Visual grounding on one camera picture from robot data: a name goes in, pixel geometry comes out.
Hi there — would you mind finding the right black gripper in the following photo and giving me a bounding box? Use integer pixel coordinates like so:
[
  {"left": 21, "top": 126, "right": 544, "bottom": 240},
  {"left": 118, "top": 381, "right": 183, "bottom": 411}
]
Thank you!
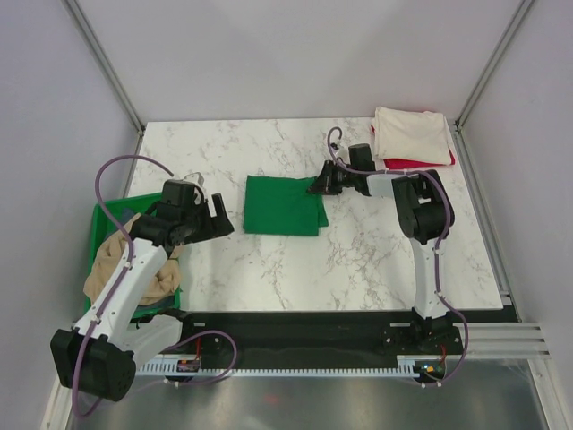
[{"left": 306, "top": 160, "right": 356, "bottom": 196}]

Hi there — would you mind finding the green t shirt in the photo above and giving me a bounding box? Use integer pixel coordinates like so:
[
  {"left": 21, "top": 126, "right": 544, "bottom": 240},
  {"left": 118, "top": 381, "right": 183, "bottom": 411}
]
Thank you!
[{"left": 243, "top": 176, "right": 329, "bottom": 237}]

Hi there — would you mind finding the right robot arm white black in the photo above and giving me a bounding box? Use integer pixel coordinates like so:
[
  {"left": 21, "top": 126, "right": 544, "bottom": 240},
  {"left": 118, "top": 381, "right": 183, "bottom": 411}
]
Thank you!
[{"left": 307, "top": 143, "right": 455, "bottom": 353}]

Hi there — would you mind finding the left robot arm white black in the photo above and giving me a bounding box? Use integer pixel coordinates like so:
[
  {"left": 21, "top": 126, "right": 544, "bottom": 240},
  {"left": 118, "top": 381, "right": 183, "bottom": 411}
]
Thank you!
[{"left": 50, "top": 180, "right": 235, "bottom": 401}]

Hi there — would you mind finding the folded red t shirt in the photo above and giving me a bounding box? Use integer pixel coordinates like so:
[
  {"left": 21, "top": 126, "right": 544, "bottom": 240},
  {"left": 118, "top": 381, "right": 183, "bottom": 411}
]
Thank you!
[{"left": 371, "top": 125, "right": 456, "bottom": 170}]

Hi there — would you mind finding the folded cream t shirt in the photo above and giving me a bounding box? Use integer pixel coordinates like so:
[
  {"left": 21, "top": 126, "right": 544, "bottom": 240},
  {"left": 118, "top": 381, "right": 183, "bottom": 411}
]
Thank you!
[{"left": 371, "top": 107, "right": 455, "bottom": 166}]

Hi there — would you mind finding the beige crumpled t shirt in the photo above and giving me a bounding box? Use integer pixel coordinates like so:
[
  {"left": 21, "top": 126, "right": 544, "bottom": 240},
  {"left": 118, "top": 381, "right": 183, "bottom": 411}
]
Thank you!
[{"left": 83, "top": 231, "right": 184, "bottom": 305}]

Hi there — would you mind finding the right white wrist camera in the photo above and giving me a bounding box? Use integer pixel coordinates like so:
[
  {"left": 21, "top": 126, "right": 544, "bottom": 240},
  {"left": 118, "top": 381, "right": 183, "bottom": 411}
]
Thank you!
[{"left": 330, "top": 142, "right": 350, "bottom": 164}]

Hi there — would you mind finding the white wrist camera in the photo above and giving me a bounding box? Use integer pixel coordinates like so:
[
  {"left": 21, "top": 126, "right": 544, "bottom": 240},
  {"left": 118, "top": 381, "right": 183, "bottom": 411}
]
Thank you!
[
  {"left": 330, "top": 142, "right": 350, "bottom": 164},
  {"left": 183, "top": 172, "right": 206, "bottom": 203}
]

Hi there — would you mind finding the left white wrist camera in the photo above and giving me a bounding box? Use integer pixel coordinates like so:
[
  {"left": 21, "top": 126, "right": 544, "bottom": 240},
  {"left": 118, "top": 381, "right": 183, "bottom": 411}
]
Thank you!
[{"left": 183, "top": 172, "right": 206, "bottom": 203}]

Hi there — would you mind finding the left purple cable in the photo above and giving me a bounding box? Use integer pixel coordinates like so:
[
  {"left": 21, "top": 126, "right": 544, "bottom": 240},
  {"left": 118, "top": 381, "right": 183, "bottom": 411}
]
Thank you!
[{"left": 71, "top": 154, "right": 238, "bottom": 418}]

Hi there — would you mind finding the purple cable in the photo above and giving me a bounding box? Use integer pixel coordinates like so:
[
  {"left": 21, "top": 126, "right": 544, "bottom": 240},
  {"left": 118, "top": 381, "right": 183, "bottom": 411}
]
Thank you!
[
  {"left": 328, "top": 127, "right": 469, "bottom": 389},
  {"left": 71, "top": 154, "right": 238, "bottom": 418}
]

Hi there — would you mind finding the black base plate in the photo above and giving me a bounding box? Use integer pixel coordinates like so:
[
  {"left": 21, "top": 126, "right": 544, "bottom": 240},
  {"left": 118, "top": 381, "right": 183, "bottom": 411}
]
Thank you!
[{"left": 172, "top": 311, "right": 463, "bottom": 370}]

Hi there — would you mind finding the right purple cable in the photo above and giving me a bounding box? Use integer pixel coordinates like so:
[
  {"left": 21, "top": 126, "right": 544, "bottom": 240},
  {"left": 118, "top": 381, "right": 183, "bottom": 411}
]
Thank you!
[{"left": 328, "top": 127, "right": 469, "bottom": 389}]

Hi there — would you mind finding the aluminium rail base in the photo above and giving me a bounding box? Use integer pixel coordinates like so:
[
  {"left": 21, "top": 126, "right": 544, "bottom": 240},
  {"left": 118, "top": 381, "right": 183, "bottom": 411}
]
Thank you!
[{"left": 62, "top": 322, "right": 552, "bottom": 359}]

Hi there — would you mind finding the white slotted cable duct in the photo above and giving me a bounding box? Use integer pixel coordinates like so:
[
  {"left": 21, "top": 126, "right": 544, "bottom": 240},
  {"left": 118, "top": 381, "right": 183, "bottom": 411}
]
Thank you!
[{"left": 136, "top": 356, "right": 447, "bottom": 378}]

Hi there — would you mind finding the left aluminium frame post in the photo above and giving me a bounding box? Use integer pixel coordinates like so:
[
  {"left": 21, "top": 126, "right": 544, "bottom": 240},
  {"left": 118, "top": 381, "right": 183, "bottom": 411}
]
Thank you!
[{"left": 62, "top": 0, "right": 145, "bottom": 136}]

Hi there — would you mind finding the aluminium frame post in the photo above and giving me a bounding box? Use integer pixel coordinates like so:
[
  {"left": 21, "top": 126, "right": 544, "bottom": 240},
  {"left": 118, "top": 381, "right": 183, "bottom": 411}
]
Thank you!
[
  {"left": 62, "top": 0, "right": 145, "bottom": 136},
  {"left": 454, "top": 0, "right": 536, "bottom": 132}
]

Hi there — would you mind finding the right aluminium frame post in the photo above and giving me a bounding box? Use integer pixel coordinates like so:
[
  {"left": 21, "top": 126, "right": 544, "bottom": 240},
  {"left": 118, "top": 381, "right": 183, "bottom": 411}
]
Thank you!
[{"left": 454, "top": 0, "right": 536, "bottom": 132}]

